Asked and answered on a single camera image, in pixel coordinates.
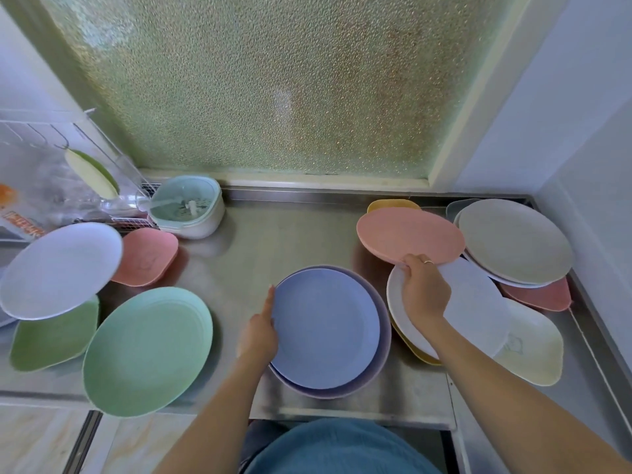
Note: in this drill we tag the person's left hand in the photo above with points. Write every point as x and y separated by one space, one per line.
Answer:
257 336

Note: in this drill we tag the person's right hand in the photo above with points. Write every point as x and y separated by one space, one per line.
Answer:
427 296

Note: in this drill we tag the person's right thumb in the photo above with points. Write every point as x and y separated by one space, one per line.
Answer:
408 270

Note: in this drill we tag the person's left thumb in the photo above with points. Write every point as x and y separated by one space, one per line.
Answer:
269 303

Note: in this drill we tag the pink round plate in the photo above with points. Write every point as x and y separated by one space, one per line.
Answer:
410 234

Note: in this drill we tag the blue round plate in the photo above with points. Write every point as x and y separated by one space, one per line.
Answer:
326 330

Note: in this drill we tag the person's right forearm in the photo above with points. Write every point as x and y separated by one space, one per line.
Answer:
508 404

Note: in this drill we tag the person's left forearm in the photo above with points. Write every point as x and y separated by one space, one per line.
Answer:
217 419

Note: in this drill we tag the yellow squarish plate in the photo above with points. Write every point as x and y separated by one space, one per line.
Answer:
392 204

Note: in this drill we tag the purple round plate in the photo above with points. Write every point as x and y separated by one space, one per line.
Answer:
384 340

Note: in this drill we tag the grey plate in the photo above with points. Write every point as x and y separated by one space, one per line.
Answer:
456 208

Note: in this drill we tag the white round plate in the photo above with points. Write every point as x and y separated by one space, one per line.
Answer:
59 269
498 281
476 310

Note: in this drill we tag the beige round plate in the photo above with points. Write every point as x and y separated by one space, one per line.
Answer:
513 241

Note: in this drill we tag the green and white strainer bowl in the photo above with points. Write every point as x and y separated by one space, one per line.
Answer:
190 207

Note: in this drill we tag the green round plate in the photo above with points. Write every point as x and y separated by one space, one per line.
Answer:
148 350

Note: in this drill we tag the pink squarish plate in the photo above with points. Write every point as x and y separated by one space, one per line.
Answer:
543 295
148 256

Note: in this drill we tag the cream squarish plate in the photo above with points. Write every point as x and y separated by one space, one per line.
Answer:
535 348

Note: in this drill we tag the person's blue garment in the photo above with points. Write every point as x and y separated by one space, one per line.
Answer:
340 449

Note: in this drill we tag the frosted glass window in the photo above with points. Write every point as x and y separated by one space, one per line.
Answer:
281 83

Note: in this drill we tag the yellow-green plate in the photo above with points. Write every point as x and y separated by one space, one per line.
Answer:
91 173

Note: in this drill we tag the green squarish plate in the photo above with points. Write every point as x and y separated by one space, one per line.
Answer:
52 340

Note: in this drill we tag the orange printed packet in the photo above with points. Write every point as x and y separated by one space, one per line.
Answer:
17 217

